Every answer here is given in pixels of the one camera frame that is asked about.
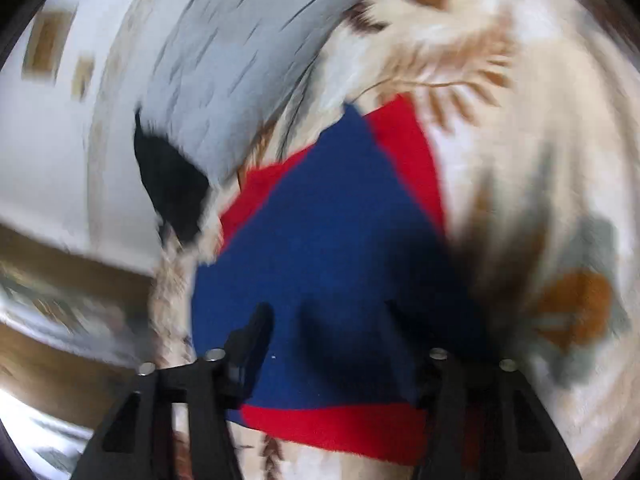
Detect black garment pile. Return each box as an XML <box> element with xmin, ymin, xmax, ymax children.
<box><xmin>134</xmin><ymin>106</ymin><xmax>209</xmax><ymax>245</ymax></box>

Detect leaf pattern bed blanket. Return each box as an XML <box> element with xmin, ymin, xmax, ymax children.
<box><xmin>151</xmin><ymin>0</ymin><xmax>639</xmax><ymax>479</ymax></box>

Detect wooden door with glass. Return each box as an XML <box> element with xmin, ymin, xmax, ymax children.
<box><xmin>0</xmin><ymin>224</ymin><xmax>166</xmax><ymax>430</ymax></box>

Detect gold wall switch plate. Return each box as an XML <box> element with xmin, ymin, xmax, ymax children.
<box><xmin>70</xmin><ymin>55</ymin><xmax>96</xmax><ymax>101</ymax></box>

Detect grey quilted pillow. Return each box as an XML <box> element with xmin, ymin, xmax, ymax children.
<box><xmin>141</xmin><ymin>0</ymin><xmax>359</xmax><ymax>184</ymax></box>

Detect gold wall panel box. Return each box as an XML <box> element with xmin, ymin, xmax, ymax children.
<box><xmin>22</xmin><ymin>6</ymin><xmax>77</xmax><ymax>81</ymax></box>

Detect red and blue sweater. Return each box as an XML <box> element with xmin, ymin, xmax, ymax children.
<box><xmin>191</xmin><ymin>98</ymin><xmax>444</xmax><ymax>466</ymax></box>

